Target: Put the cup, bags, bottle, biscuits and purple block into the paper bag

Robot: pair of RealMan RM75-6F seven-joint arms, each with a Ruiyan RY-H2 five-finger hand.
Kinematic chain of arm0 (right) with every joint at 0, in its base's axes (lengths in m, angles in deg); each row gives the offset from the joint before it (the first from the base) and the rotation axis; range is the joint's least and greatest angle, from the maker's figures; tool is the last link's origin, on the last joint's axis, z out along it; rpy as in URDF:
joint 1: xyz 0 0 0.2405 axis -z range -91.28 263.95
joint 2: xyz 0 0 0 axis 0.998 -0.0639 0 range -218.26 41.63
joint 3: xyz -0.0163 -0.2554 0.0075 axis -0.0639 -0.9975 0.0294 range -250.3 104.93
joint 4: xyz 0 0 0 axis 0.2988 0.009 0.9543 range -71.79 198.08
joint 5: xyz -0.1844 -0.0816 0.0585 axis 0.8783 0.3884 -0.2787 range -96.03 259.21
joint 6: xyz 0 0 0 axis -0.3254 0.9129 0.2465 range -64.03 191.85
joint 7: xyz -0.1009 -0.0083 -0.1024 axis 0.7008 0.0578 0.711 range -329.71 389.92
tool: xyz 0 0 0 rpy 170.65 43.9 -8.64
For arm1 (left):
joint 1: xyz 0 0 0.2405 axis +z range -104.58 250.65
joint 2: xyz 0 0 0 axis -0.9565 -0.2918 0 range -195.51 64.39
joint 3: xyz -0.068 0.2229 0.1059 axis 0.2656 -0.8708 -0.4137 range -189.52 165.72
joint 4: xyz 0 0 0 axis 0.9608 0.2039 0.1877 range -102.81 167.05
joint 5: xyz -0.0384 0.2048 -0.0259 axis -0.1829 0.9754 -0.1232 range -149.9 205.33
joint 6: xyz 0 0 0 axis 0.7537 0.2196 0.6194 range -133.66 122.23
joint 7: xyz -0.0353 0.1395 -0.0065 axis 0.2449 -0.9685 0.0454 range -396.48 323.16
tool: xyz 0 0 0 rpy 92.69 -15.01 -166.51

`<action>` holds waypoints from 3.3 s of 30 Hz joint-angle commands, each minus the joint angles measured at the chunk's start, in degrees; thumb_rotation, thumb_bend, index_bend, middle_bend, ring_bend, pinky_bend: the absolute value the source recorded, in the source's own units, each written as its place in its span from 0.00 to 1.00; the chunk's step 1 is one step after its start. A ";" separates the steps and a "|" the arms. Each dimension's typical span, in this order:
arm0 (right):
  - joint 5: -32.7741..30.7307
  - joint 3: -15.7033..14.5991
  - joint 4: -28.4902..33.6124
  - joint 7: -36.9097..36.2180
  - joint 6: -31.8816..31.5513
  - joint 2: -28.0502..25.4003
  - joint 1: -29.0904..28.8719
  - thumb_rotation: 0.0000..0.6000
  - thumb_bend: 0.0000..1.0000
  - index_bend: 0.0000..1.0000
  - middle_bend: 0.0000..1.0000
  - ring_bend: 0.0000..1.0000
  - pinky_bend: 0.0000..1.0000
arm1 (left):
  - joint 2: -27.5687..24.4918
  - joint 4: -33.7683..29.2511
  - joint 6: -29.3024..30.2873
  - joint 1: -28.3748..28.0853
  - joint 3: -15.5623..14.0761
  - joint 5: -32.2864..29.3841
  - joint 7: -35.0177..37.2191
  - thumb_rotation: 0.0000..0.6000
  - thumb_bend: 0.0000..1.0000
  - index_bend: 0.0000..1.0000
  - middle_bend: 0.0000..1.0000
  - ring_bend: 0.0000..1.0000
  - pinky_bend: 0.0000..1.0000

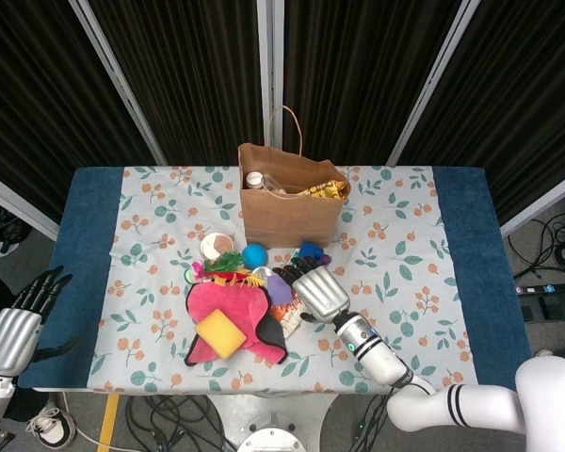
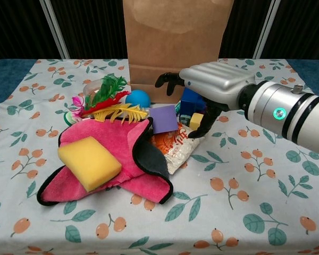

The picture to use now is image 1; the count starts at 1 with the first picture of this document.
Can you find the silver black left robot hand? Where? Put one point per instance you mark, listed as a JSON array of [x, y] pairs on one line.
[[9, 341]]

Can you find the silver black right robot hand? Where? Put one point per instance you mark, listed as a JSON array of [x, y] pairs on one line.
[[320, 294]]

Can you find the gold biscuit pack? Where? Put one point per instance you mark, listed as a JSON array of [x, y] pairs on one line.
[[327, 189]]

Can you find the clear plastic sleeve pack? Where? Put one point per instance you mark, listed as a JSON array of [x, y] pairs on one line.
[[280, 184]]

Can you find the brown drink bottle white cap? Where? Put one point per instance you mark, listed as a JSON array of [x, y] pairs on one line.
[[253, 180]]

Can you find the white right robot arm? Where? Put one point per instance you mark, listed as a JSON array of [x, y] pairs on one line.
[[381, 358]]

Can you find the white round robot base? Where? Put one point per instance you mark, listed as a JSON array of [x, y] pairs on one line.
[[273, 438]]

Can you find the brown paper bag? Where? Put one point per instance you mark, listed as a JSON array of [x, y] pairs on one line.
[[287, 221]]

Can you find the small purple toy block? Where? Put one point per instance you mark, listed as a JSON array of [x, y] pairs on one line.
[[326, 259]]

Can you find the purple foam block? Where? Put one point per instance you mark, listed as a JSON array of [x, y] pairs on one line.
[[278, 289]]

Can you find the green white marker pen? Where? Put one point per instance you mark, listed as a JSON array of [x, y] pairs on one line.
[[293, 258]]

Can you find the blue toy block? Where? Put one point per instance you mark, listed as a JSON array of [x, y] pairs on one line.
[[311, 248]]

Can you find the clear plastic ball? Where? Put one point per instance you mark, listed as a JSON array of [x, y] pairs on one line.
[[263, 272]]

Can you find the yellow plastic feather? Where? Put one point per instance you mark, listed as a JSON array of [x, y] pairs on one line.
[[247, 281]]

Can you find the blue ball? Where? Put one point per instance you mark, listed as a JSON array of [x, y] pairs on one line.
[[254, 255]]

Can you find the white black sneaker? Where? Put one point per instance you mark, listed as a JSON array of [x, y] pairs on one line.
[[52, 428]]

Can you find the red plastic feather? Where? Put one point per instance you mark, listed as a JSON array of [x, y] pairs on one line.
[[221, 275]]

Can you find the pink cloth black trim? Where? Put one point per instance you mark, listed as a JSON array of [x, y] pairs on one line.
[[216, 299]]

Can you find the yellow sponge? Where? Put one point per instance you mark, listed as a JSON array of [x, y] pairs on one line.
[[221, 334]]

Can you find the clear cup brown contents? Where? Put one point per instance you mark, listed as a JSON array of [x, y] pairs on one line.
[[216, 245]]

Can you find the blue table cover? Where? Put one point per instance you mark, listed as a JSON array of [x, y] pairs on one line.
[[80, 235]]

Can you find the pink flower toy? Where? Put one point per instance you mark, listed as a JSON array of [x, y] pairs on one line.
[[193, 273]]

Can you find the floral print tablecloth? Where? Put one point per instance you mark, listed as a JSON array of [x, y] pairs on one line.
[[146, 226]]

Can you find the black pleated curtain panel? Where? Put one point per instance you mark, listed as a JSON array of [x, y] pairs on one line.
[[37, 94], [358, 70], [522, 94], [193, 70]]

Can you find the white partition frame post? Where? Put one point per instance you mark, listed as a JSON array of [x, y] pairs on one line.
[[269, 70], [19, 202], [433, 80], [541, 207], [117, 80]]

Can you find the white table pedestal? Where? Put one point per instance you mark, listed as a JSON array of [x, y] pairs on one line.
[[226, 409]]

